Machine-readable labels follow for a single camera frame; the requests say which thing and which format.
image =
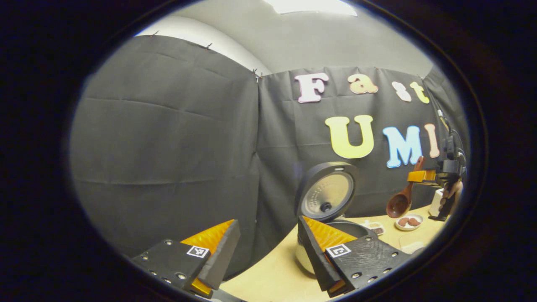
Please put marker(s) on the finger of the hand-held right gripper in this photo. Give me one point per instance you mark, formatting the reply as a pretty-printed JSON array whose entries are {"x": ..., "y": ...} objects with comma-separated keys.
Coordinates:
[{"x": 423, "y": 176}]

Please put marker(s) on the brown wooden spoon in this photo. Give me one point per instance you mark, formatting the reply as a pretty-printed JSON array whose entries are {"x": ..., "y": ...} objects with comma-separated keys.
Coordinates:
[{"x": 398, "y": 205}]

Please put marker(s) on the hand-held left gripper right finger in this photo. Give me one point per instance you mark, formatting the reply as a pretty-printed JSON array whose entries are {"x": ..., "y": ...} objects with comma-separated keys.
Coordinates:
[{"x": 312, "y": 260}]

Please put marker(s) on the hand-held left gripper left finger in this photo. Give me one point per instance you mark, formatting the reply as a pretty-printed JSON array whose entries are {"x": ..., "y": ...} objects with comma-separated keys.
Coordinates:
[{"x": 224, "y": 256}]

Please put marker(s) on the white round plate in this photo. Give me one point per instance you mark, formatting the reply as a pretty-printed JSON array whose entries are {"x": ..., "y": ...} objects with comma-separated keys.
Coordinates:
[{"x": 409, "y": 228}]

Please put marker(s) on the black backdrop cloth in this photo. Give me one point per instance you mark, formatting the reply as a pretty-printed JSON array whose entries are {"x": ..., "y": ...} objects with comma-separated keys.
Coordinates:
[{"x": 168, "y": 138}]

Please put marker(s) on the grey rice cooker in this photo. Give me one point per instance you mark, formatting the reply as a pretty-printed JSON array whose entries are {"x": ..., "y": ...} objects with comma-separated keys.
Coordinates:
[{"x": 327, "y": 193}]

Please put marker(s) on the large ceiling light panel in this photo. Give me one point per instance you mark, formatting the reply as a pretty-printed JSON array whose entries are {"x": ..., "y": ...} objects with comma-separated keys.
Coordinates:
[{"x": 310, "y": 6}]

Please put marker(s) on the white square utensil holder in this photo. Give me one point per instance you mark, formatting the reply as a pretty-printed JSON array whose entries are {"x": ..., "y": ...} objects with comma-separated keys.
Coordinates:
[{"x": 435, "y": 203}]

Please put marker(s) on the clear glass container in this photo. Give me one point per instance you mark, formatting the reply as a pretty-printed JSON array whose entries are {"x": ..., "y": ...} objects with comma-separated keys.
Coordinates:
[{"x": 413, "y": 247}]

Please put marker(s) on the red meat piece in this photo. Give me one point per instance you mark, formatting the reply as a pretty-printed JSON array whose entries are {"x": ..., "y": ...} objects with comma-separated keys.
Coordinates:
[
  {"x": 414, "y": 222},
  {"x": 403, "y": 222}
]

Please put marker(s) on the white divided condiment dish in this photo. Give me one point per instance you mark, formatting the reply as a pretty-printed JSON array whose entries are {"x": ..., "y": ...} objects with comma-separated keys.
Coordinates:
[{"x": 377, "y": 230}]

